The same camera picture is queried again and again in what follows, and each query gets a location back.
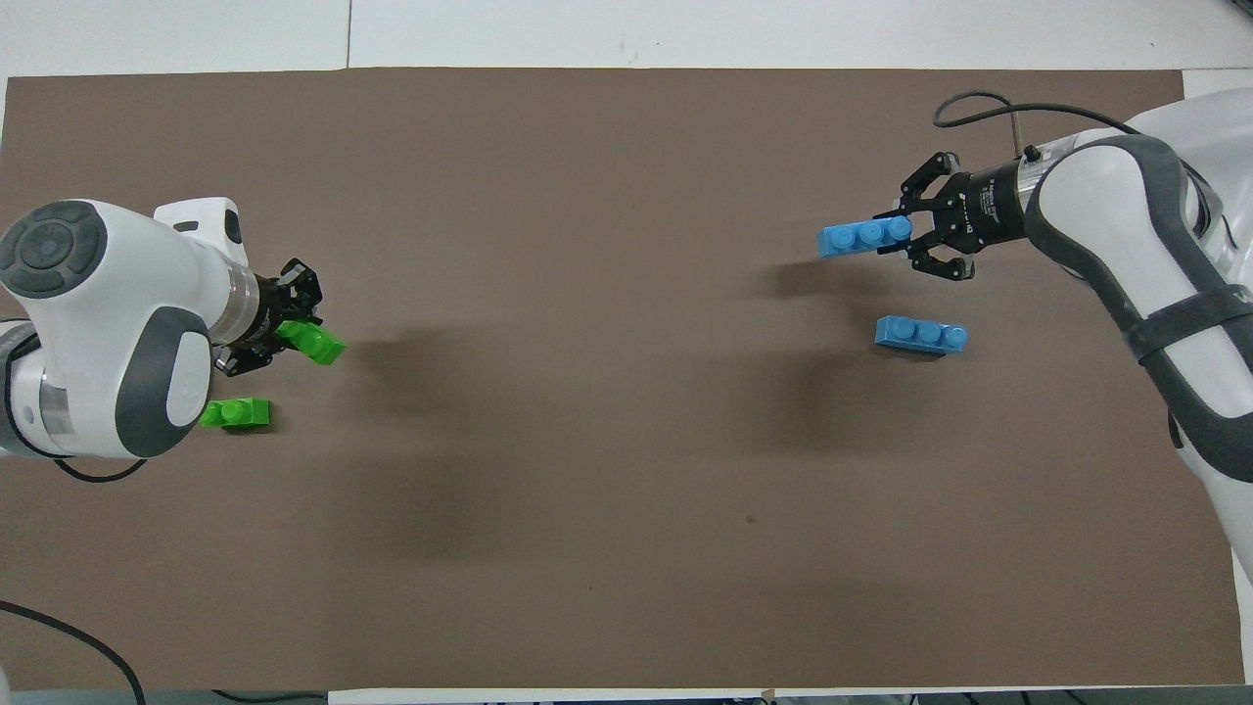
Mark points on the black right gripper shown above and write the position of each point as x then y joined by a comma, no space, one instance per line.
991,206

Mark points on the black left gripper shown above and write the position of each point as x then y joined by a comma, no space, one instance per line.
272,313

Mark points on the green two-stud block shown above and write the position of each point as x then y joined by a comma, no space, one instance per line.
318,345
240,413

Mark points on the blue three-stud block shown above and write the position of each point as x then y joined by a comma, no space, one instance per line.
920,335
861,237

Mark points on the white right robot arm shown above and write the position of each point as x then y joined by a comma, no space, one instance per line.
1155,245

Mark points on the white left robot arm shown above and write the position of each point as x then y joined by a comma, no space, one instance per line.
108,323

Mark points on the brown table mat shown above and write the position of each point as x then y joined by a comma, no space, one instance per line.
587,294

